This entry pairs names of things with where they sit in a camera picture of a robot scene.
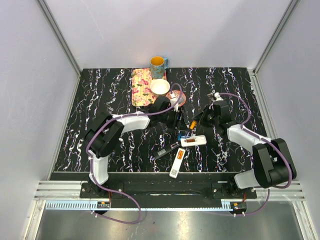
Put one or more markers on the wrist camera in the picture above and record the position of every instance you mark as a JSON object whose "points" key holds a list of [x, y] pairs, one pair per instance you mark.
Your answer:
{"points": [[217, 97], [174, 100]]}

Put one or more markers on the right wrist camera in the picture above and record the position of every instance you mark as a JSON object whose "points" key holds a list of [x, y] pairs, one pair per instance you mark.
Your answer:
{"points": [[217, 97]]}

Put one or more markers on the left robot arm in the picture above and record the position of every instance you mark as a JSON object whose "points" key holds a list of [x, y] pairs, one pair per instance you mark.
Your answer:
{"points": [[103, 136]]}

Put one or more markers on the orange patterned bowl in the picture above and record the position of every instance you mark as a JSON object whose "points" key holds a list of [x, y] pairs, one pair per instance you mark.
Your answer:
{"points": [[182, 96]]}

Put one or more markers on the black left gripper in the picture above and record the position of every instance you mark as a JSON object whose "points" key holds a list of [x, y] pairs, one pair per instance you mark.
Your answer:
{"points": [[180, 124]]}

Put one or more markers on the white bowl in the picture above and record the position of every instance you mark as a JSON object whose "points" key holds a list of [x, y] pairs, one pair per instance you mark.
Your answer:
{"points": [[160, 87]]}

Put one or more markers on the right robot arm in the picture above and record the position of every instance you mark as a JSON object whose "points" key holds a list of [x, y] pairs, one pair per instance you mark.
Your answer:
{"points": [[272, 161]]}

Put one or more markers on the blue butterfly mug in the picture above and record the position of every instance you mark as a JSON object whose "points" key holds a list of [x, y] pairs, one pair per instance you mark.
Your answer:
{"points": [[158, 66]]}

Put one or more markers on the blue battery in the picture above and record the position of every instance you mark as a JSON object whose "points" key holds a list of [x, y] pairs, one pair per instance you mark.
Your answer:
{"points": [[183, 137]]}

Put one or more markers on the white remote with orange label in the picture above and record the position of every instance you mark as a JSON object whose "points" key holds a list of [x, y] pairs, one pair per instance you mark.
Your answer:
{"points": [[177, 163]]}

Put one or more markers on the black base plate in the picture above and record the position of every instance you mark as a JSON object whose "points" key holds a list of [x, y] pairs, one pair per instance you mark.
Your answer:
{"points": [[160, 191]]}

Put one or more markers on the floral rectangular tray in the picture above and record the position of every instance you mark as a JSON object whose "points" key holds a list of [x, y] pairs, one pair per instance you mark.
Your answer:
{"points": [[141, 94]]}

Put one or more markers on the black remote control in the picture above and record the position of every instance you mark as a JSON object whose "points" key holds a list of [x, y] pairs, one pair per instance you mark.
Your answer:
{"points": [[167, 149]]}

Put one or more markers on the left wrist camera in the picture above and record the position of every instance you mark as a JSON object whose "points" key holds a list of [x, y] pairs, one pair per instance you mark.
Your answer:
{"points": [[174, 100]]}

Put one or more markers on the white remote control with batteries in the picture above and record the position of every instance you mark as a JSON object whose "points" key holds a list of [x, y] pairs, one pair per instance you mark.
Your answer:
{"points": [[193, 141]]}

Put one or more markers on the yellow handled screwdriver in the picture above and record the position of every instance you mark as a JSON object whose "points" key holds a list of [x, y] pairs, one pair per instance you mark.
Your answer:
{"points": [[192, 125]]}

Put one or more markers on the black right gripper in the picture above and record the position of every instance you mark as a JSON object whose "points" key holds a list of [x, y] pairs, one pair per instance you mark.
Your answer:
{"points": [[207, 109]]}

